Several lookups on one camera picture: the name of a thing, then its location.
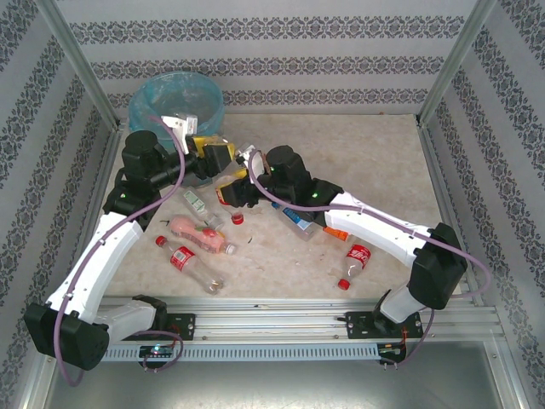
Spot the clear unlabelled bottle red cap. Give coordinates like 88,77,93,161
215,178,246,226

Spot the translucent blue plastic bin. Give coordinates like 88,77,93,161
128,71,226,135

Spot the pink plastic bottle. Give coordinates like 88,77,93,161
169,215,237,256

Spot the long clear red-label cola bottle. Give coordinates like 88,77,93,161
155,235,226,295

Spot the short clear red-label cola bottle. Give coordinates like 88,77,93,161
337,244,372,291

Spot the left small circuit board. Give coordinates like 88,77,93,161
139,344,175,359

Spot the small circuit board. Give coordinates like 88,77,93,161
377,343,408,358
139,344,175,359

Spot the grey metal sheet panel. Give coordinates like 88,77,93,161
42,340,519,409

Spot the right small circuit board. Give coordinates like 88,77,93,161
377,343,408,358

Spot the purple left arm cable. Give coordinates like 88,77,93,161
54,113,186,388

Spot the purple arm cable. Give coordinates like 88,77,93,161
248,147,493,370
54,113,186,388

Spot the aluminium left side rail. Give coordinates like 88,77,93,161
57,121,127,312

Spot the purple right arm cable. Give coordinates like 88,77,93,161
248,147,493,370

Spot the aluminium left frame post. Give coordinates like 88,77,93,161
33,0,124,131

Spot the aluminium frame post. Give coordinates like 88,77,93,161
416,0,498,127
33,0,124,131

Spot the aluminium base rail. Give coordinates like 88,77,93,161
40,296,506,344

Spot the aluminium right side rail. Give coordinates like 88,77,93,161
416,121,486,308

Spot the grey slotted cable duct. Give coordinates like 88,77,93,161
101,343,380,362

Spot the aluminium right frame post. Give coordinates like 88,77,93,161
416,0,498,127

